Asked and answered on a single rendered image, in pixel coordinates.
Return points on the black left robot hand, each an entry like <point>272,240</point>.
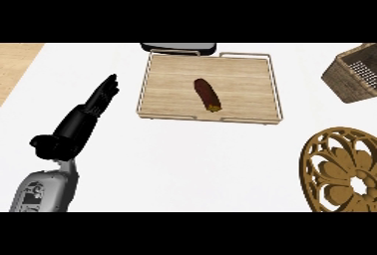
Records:
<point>76,124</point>

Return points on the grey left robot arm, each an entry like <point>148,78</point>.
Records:
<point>45,189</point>

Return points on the golden ornate round placemat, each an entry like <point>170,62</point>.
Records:
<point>339,169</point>

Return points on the brown wicker basket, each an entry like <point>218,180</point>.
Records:
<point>351,83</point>

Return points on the dark red eggplant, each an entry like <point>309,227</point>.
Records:
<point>207,93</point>

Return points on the black and grey appliance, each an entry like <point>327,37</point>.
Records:
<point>179,47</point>

